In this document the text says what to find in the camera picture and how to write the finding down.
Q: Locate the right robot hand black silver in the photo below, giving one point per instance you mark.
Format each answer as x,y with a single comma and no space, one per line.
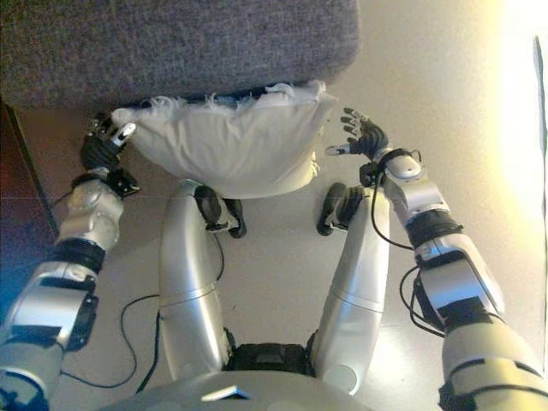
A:
370,137

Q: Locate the white fringed cushion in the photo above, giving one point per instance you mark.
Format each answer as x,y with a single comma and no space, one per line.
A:
231,145

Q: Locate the glossy brown cabinet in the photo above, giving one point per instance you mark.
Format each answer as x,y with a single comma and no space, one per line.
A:
21,192

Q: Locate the grey fabric armchair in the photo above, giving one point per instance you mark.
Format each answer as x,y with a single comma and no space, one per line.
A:
171,47

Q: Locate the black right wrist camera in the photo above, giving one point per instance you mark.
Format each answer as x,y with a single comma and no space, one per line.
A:
367,174

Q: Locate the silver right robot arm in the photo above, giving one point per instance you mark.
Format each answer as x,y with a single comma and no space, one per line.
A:
454,274

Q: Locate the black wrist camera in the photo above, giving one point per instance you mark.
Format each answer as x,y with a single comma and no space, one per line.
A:
367,174
123,183

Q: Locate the silver robot torso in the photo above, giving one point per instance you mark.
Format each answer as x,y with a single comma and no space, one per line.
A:
240,389

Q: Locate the left robot hand black silver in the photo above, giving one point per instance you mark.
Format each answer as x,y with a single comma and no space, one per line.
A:
100,147

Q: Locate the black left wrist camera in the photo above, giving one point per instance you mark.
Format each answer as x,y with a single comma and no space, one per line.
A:
123,183

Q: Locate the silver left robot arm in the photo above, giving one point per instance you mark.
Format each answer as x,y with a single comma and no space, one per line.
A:
85,214

